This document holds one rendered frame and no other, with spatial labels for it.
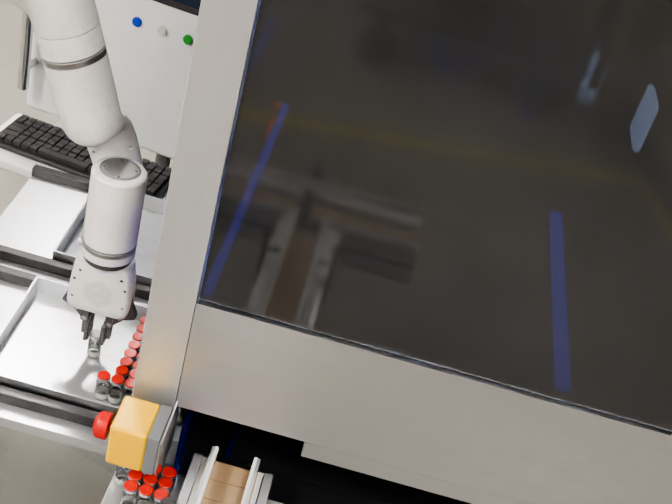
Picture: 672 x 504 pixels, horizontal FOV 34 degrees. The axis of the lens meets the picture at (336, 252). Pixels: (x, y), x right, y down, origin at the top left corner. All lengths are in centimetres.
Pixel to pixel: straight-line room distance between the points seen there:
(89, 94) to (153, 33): 91
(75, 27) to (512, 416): 80
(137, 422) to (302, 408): 23
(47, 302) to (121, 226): 35
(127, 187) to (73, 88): 18
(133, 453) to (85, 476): 131
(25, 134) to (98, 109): 98
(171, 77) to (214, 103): 115
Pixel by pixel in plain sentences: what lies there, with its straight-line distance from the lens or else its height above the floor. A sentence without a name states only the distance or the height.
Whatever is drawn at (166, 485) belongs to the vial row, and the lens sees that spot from 166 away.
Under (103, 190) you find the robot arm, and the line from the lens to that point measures 166.
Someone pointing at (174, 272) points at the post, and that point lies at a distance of 150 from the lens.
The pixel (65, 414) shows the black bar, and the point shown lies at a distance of 178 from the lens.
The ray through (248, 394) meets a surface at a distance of 160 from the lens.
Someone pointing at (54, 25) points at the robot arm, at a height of 149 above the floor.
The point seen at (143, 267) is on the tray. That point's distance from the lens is 211.
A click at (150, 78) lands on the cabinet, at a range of 253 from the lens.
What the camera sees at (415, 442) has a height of 107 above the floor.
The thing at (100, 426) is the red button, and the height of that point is 101.
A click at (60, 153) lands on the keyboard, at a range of 251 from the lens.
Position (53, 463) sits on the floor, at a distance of 293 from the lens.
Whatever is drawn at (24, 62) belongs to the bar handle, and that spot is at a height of 95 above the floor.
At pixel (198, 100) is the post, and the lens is 136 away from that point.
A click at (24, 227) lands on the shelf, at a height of 88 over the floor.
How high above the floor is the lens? 215
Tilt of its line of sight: 34 degrees down
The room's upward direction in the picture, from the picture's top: 16 degrees clockwise
